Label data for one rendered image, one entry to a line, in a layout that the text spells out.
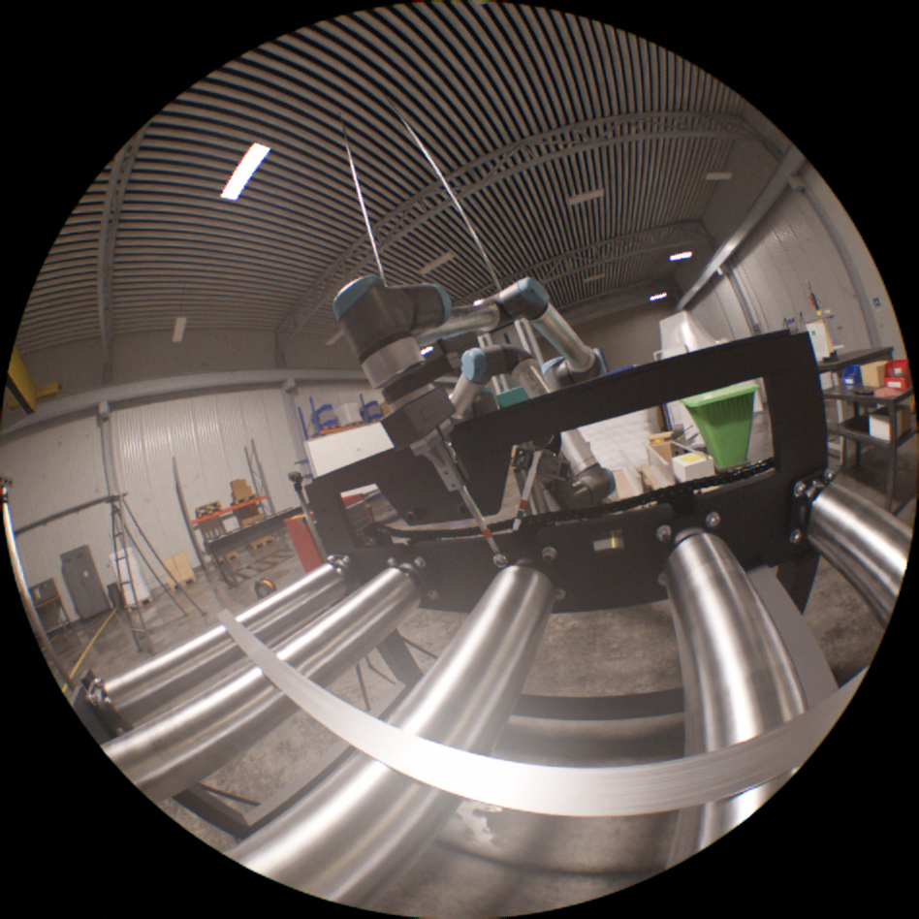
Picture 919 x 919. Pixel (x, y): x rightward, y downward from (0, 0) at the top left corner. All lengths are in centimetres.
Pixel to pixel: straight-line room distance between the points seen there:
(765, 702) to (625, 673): 116
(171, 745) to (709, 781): 55
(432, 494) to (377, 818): 53
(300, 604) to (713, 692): 79
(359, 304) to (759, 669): 58
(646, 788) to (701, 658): 14
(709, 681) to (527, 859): 95
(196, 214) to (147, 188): 177
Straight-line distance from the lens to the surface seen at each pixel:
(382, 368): 38
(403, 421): 36
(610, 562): 52
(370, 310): 40
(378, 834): 28
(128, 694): 83
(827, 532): 55
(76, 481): 1105
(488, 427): 47
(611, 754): 121
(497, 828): 118
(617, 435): 377
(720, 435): 289
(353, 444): 511
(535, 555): 51
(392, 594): 58
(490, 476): 49
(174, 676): 78
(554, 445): 68
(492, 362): 99
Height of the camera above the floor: 114
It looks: 4 degrees down
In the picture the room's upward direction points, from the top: 18 degrees counter-clockwise
